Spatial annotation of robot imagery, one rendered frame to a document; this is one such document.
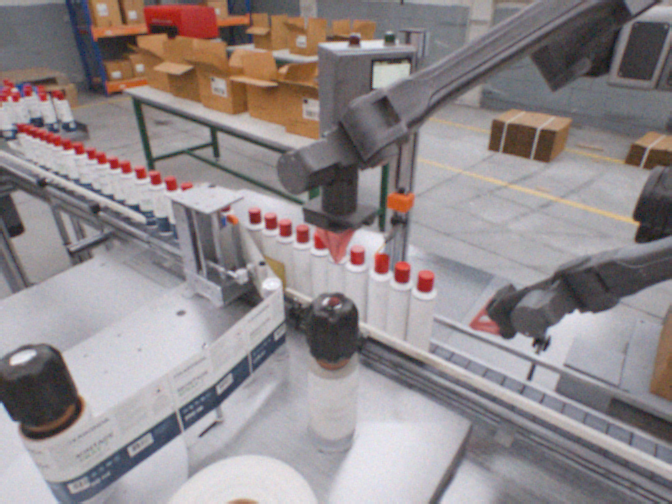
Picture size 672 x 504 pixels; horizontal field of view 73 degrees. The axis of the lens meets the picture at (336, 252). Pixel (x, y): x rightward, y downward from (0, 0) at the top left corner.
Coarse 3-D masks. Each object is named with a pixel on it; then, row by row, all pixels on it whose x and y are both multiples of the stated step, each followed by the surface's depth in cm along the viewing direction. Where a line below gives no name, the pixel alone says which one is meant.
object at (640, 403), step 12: (444, 324) 96; (456, 324) 95; (480, 336) 92; (504, 348) 90; (516, 348) 89; (528, 360) 87; (540, 360) 86; (564, 372) 84; (576, 372) 83; (588, 384) 82; (600, 384) 81; (612, 396) 80; (624, 396) 79; (636, 396) 79; (648, 408) 77; (660, 408) 77
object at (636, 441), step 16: (160, 240) 141; (368, 336) 104; (400, 352) 99; (432, 352) 99; (448, 352) 99; (432, 368) 95; (464, 368) 95; (480, 368) 95; (464, 384) 92; (512, 384) 91; (496, 400) 88; (544, 400) 88; (560, 400) 88; (528, 416) 85; (576, 416) 85; (592, 416) 85; (560, 432) 82; (608, 432) 82; (624, 432) 82; (592, 448) 79; (640, 448) 79; (656, 448) 80; (624, 464) 77; (656, 480) 74
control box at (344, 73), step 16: (320, 48) 85; (336, 48) 81; (352, 48) 81; (368, 48) 81; (384, 48) 82; (400, 48) 83; (320, 64) 87; (336, 64) 80; (352, 64) 81; (368, 64) 82; (320, 80) 88; (336, 80) 82; (352, 80) 82; (368, 80) 83; (320, 96) 90; (336, 96) 83; (352, 96) 84; (320, 112) 92; (336, 112) 85; (320, 128) 94; (400, 144) 93
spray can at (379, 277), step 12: (384, 264) 94; (372, 276) 96; (384, 276) 95; (372, 288) 97; (384, 288) 96; (372, 300) 98; (384, 300) 98; (372, 312) 100; (384, 312) 99; (372, 324) 102; (384, 324) 101
